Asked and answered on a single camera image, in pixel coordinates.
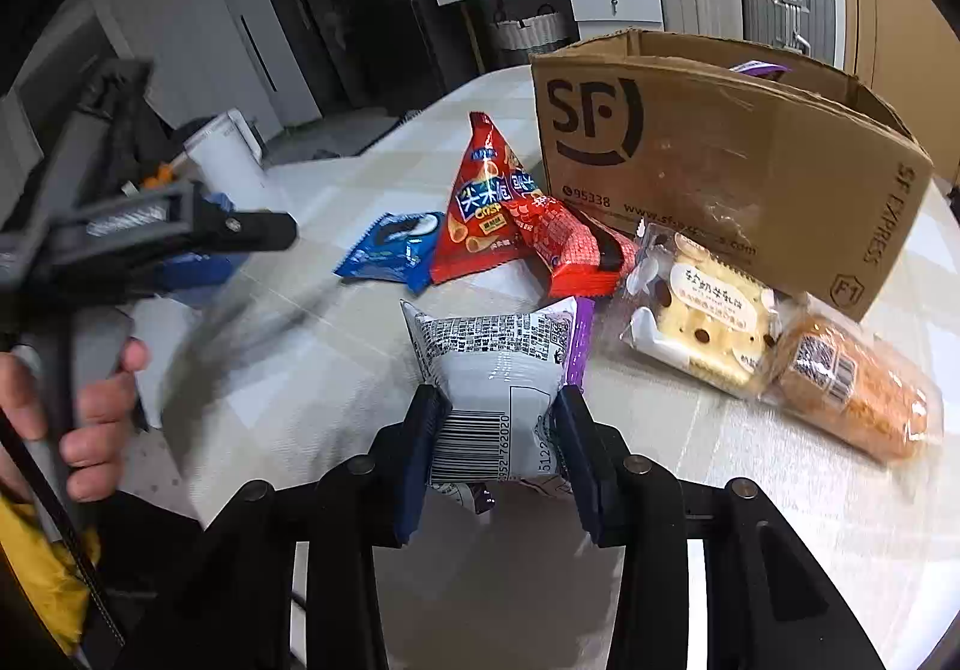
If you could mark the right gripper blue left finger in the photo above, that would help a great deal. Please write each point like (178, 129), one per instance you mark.
(403, 460)

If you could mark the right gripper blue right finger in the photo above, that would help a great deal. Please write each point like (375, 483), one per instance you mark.
(590, 453)

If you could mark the white purple snack packet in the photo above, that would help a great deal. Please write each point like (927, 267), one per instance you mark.
(500, 373)

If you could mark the cream biscuit pack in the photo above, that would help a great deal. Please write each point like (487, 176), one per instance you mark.
(694, 312)

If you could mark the blue cookie packet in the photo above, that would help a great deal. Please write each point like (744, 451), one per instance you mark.
(397, 248)

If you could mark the red triangular chips bag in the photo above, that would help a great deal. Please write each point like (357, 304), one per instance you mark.
(479, 233)

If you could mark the person's left hand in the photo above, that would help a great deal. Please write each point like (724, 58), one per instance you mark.
(93, 450)

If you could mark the checked tablecloth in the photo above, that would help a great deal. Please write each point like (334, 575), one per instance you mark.
(287, 370)

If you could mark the white kettle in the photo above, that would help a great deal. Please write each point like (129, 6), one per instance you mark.
(228, 158)

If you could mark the red wrapped snack pack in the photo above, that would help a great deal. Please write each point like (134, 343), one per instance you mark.
(584, 257)

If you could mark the orange bread roll packet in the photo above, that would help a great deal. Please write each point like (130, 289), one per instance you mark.
(841, 378)

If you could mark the brown SF cardboard box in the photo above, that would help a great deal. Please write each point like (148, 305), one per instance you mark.
(810, 184)

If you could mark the purple snack packet in box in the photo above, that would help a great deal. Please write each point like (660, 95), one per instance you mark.
(761, 69)

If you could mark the striped laundry basket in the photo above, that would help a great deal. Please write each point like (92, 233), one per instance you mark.
(515, 41)

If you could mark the silver grey suitcase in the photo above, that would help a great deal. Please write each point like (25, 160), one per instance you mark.
(806, 27)

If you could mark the brown wooden door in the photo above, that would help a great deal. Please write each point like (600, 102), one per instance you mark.
(907, 53)

